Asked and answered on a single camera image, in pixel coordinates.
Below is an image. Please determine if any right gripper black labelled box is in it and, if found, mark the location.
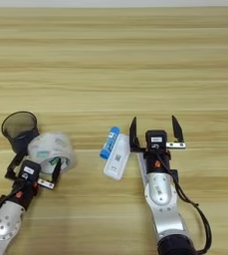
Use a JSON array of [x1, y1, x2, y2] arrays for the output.
[[144, 129, 168, 150]]

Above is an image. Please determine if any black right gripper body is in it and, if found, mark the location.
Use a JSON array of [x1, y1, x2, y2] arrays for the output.
[[143, 147, 172, 175]]

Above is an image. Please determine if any white plastic case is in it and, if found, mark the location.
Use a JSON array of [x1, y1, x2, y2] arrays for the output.
[[103, 133, 131, 181]]

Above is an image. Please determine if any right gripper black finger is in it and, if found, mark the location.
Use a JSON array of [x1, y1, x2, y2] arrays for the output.
[[165, 115, 187, 149], [128, 116, 147, 153]]

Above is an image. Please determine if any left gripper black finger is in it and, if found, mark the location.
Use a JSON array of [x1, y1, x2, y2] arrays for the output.
[[37, 158, 63, 191], [4, 150, 27, 181]]

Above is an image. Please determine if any clear packing tape roll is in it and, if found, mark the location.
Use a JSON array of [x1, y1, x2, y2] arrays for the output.
[[27, 131, 78, 175]]

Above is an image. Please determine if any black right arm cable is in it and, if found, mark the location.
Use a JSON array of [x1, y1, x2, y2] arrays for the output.
[[156, 148, 213, 255]]

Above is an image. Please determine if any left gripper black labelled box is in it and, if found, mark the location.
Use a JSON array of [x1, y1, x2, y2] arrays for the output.
[[19, 159, 42, 183]]

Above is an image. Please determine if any black mesh pen cup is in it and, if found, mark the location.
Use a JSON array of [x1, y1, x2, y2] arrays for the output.
[[1, 111, 40, 155]]

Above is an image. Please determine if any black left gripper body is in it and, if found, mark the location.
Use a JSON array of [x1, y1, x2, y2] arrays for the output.
[[10, 175, 40, 211]]

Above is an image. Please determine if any blue glue stick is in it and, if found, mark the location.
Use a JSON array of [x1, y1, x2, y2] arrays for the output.
[[100, 126, 120, 160]]

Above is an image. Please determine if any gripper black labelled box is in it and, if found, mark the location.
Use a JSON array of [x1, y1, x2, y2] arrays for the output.
[[19, 159, 42, 183], [144, 129, 168, 150]]

